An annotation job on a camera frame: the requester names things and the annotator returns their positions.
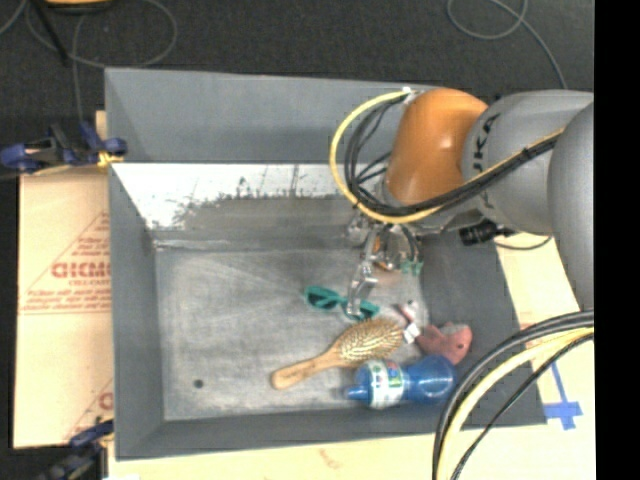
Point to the black cylinder on white bracket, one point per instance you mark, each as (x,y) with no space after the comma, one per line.
(477,233)

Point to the wooden hairbrush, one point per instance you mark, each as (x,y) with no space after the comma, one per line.
(360,343)

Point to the blue plastic bottle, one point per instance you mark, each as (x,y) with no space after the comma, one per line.
(425,378)

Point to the brown cardboard board red print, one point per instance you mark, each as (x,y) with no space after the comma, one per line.
(60,318)

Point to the teal sunglasses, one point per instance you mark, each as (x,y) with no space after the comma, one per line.
(322,298)

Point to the grey metal bin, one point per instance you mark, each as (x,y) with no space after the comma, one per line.
(225,328)

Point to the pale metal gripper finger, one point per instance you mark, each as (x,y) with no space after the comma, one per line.
(356,302)
(372,282)

